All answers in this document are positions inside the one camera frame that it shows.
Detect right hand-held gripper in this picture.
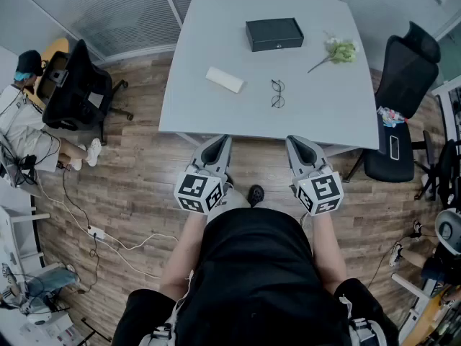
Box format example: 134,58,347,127
286,134,343,217

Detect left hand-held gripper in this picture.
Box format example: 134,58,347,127
174,134,235,216

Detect black wire-frame eyeglasses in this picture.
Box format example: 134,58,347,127
270,79,286,109

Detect white glasses case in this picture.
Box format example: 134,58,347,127
205,66,246,94

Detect person's right forearm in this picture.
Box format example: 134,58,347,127
308,213,347,296

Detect person's left forearm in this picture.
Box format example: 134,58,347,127
160,213,209,301

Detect person's light trousers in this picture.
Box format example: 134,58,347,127
207,185,252,226

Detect person's black shoe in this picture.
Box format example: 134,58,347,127
248,185,266,208

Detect colourful snack packets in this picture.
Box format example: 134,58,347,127
377,105,408,128

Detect green artificial flower sprig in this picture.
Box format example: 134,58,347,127
307,30,360,74

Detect black office chair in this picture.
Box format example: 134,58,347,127
37,39,134,146
413,130,461,210
347,21,442,183

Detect person's black shirt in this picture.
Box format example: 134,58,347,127
111,207,400,346

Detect black rectangular box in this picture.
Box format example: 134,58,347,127
245,17,305,53

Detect grey round chair back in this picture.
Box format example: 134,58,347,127
434,209,461,255

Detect yellow round table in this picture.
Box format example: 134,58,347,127
24,37,70,110

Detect wooden desk with white legs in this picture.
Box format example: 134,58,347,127
390,272,461,346

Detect blue denim cloth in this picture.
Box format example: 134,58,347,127
25,267,81,304

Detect black metal stand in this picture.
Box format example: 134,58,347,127
81,317,112,342

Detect white round device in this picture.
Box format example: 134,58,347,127
25,310,55,327

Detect white power cable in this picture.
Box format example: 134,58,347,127
35,178,180,279

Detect grey shoulder strap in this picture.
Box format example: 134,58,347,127
340,293,382,346
147,322,181,346

